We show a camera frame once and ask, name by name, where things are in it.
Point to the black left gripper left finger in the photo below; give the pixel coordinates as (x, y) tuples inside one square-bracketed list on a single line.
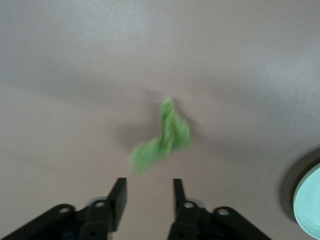
[(117, 200)]

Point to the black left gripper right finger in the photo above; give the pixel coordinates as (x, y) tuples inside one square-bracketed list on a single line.
[(181, 200)]

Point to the green lettuce leaf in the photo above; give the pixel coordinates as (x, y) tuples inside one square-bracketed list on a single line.
[(167, 130)]

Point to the light green plate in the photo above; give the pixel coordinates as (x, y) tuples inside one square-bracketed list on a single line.
[(310, 200)]

